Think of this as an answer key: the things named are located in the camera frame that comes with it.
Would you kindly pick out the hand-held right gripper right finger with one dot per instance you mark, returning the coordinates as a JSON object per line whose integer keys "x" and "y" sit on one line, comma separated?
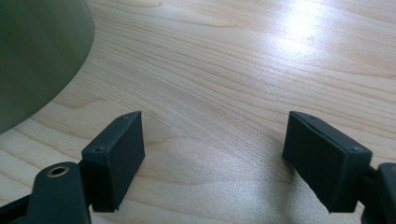
{"x": 323, "y": 161}

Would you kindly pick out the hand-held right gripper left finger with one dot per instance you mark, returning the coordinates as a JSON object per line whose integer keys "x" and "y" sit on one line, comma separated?
{"x": 115, "y": 161}

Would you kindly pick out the green round container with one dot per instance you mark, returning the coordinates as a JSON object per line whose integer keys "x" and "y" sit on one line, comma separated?
{"x": 37, "y": 59}

